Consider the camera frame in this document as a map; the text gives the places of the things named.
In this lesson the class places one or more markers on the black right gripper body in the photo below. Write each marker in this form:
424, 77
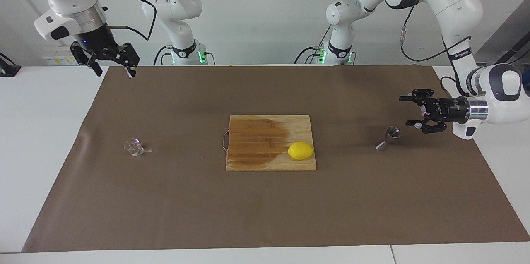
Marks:
97, 40

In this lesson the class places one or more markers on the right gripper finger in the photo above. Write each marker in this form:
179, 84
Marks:
130, 59
85, 55

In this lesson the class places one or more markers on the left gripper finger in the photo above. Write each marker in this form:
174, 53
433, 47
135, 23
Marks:
423, 96
432, 126

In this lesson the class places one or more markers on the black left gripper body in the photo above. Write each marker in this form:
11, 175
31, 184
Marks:
451, 110

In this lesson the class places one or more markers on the steel double jigger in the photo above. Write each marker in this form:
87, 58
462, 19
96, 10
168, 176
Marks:
392, 132

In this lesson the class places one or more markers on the small clear glass cup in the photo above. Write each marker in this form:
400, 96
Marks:
133, 147

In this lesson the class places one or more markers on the white yellow socket strip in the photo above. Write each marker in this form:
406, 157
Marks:
54, 60

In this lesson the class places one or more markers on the black tripod stand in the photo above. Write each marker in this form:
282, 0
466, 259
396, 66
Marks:
513, 51

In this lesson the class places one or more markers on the yellow lemon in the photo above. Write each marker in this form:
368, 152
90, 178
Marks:
300, 150

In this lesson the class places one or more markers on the brown paper table mat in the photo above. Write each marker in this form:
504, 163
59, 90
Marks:
165, 206

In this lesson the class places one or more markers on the wooden cutting board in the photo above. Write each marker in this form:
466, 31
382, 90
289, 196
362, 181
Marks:
256, 160

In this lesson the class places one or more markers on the black clamp mount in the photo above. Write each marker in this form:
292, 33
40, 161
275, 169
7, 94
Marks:
8, 69

